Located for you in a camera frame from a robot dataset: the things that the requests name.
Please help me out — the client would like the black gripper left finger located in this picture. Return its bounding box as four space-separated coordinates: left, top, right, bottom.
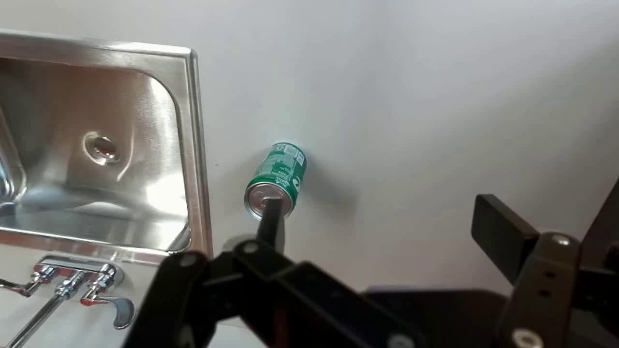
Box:
123 198 428 348

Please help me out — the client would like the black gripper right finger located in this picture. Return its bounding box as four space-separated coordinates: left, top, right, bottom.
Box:
471 179 619 348

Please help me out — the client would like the green soda can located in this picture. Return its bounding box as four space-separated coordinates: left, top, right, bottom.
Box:
242 142 308 221

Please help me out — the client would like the stainless steel sink basin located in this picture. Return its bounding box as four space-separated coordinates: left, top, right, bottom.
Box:
0 28 215 267

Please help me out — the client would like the chrome faucet with two handles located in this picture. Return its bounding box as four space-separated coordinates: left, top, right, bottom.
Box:
0 254 138 348

